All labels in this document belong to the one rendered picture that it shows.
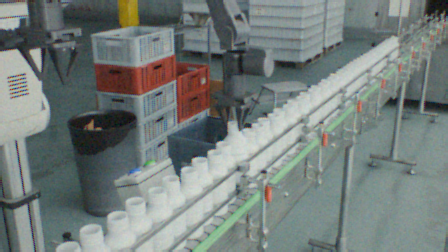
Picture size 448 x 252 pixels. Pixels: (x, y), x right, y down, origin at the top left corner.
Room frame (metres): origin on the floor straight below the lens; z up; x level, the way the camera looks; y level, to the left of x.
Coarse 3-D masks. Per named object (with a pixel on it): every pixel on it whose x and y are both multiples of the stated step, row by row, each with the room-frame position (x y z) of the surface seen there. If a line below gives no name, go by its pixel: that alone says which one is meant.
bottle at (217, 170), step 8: (208, 152) 1.05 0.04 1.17; (216, 152) 1.06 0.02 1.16; (208, 160) 1.04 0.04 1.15; (216, 160) 1.03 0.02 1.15; (208, 168) 1.03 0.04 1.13; (216, 168) 1.03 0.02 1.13; (224, 168) 1.04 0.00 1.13; (216, 176) 1.02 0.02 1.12; (224, 184) 1.03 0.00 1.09; (216, 192) 1.02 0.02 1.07; (224, 192) 1.03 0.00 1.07; (216, 200) 1.02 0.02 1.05; (224, 208) 1.03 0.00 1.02; (216, 216) 1.02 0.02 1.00
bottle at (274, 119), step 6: (270, 114) 1.37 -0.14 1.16; (276, 114) 1.37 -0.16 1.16; (270, 120) 1.34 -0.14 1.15; (276, 120) 1.34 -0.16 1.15; (270, 126) 1.34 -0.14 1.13; (276, 126) 1.34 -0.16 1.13; (276, 132) 1.33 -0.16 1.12; (282, 138) 1.34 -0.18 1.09; (276, 144) 1.33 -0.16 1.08; (276, 150) 1.33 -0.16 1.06; (276, 156) 1.33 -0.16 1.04; (276, 162) 1.33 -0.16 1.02
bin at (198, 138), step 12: (204, 120) 2.00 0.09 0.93; (216, 120) 2.00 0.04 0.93; (180, 132) 1.84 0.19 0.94; (192, 132) 1.92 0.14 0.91; (204, 132) 2.00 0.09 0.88; (216, 132) 2.00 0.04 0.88; (168, 144) 1.76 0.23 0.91; (180, 144) 1.73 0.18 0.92; (192, 144) 1.71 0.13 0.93; (204, 144) 1.67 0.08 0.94; (180, 156) 1.74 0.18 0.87; (204, 156) 1.68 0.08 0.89; (180, 168) 1.74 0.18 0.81; (180, 180) 1.74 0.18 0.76
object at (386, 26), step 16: (384, 0) 5.48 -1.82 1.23; (416, 0) 5.31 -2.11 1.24; (432, 0) 5.67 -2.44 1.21; (384, 16) 5.47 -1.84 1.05; (416, 16) 5.30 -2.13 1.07; (432, 16) 5.66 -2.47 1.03; (384, 32) 5.42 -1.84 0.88; (432, 64) 5.18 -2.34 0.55; (416, 80) 5.25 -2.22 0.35; (432, 80) 5.17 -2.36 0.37; (416, 96) 5.24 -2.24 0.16; (432, 96) 5.16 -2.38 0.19
